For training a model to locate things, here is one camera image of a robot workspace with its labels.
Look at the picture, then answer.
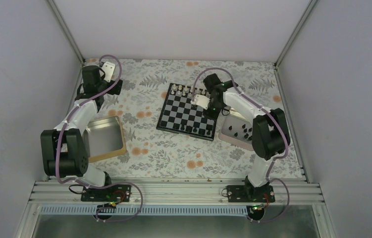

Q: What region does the silver tin with black pieces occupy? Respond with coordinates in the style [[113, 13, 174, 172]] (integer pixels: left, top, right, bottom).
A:
[[218, 108, 254, 151]]

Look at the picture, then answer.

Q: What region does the black chess king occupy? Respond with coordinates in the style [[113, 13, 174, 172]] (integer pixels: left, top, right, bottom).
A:
[[180, 123, 186, 131]]

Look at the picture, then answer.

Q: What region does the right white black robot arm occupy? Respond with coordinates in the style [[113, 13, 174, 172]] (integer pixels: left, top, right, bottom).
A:
[[203, 74, 290, 202]]

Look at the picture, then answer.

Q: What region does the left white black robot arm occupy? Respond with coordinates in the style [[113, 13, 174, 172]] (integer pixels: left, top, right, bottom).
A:
[[40, 61, 122, 201]]

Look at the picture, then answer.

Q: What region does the black grey chess board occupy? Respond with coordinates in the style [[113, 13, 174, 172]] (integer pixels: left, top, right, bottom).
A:
[[156, 83, 216, 141]]

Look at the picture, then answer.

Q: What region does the empty gold silver tin lid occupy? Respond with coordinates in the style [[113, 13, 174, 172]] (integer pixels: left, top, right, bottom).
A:
[[83, 116, 127, 163]]

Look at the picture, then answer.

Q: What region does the floral patterned table mat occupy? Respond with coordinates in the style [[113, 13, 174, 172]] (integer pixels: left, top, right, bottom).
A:
[[94, 59, 282, 179]]

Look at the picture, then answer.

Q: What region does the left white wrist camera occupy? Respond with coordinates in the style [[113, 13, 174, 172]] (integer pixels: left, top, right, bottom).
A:
[[100, 61, 115, 82]]

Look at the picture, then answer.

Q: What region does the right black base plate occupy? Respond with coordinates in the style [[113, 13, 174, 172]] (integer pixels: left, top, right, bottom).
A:
[[226, 184, 275, 203]]

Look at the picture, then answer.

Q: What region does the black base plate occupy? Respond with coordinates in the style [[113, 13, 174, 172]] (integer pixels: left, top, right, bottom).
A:
[[226, 184, 275, 203], [81, 184, 131, 203]]

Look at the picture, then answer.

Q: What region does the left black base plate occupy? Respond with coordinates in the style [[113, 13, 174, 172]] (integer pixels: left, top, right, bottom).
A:
[[81, 184, 131, 203]]

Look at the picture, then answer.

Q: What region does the aluminium rail frame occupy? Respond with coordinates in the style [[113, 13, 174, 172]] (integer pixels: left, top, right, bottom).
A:
[[29, 181, 325, 205]]

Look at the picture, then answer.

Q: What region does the grey slotted cable duct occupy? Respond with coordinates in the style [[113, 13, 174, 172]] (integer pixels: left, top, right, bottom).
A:
[[39, 204, 250, 217]]

